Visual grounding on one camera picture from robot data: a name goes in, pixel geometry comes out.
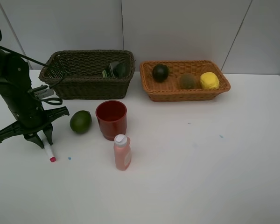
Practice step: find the dark brown wicker basket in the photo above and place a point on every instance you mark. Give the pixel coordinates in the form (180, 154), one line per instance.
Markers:
(78, 74)

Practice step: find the brown kiwi fruit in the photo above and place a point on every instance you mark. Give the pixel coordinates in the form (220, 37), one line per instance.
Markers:
(187, 81)

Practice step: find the dark green black bottle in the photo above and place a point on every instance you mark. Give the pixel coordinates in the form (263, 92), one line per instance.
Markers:
(115, 70)

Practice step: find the white marker red cap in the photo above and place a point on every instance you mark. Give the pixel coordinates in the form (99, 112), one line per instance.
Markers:
(49, 150)

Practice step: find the orange wicker basket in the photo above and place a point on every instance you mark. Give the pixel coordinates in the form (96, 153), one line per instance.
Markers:
(170, 90)

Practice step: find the green lime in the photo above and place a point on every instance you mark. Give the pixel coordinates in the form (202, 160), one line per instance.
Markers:
(80, 122)

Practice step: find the red plastic cup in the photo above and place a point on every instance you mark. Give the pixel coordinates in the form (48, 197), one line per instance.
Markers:
(112, 118)

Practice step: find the yellow lemon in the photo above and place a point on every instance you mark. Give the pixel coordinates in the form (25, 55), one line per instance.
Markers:
(209, 81)

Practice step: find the pink lotion bottle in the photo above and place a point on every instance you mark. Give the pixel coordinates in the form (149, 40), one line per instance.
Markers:
(122, 152)

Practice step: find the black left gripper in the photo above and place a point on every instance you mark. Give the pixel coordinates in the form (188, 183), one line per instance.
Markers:
(31, 124)

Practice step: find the dark mangosteen fruit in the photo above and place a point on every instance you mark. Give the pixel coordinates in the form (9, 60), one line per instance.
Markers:
(160, 73)

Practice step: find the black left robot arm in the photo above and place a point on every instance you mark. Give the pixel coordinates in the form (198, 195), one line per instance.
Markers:
(16, 90)

